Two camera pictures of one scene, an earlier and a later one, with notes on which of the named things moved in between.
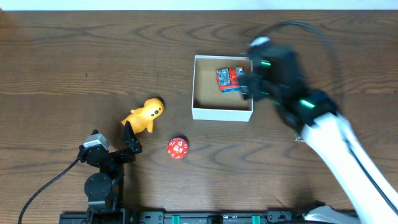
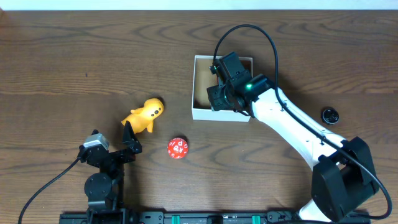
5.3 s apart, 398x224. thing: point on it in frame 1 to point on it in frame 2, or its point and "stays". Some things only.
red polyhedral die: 177,148 stays
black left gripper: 116,156 stays
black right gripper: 253,86 to 216,98
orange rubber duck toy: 143,117 stays
